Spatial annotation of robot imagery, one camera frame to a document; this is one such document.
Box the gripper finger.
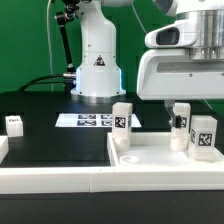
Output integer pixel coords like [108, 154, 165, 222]
[164, 100, 186, 129]

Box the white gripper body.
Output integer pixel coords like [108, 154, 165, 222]
[136, 20, 224, 100]

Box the white U-shaped obstacle wall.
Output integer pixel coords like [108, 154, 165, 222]
[0, 134, 224, 195]

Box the black cable bundle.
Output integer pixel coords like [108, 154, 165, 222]
[18, 73, 78, 93]

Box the AprilTag base sheet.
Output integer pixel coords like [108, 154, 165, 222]
[55, 113, 141, 128]

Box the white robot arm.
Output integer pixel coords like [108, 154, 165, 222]
[72, 0, 224, 127]

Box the grey cable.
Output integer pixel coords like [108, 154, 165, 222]
[131, 0, 148, 33]

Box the white square tabletop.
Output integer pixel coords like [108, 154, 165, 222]
[107, 132, 224, 166]

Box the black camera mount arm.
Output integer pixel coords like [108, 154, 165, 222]
[55, 0, 80, 75]

